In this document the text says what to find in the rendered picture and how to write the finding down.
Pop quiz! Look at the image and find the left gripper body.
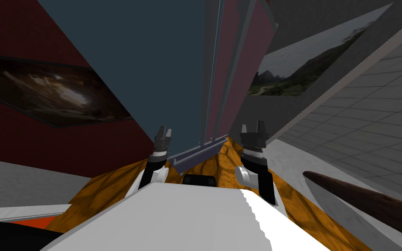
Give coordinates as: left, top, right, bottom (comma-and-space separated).
153, 134, 172, 152

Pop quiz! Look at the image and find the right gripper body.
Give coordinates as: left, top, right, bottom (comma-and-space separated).
239, 131, 270, 149

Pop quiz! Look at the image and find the dark blue door leaf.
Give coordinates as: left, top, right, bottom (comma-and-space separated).
37, 0, 222, 149

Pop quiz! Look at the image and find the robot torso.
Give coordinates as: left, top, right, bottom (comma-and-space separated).
41, 174, 331, 251

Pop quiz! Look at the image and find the white and orange furniture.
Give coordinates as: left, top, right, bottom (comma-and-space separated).
0, 204, 72, 231

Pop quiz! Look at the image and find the mountain landscape wall picture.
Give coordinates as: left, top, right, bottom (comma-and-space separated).
247, 3, 394, 97

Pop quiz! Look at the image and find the dark brown cloudy wall picture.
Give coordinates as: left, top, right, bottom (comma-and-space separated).
0, 52, 134, 129

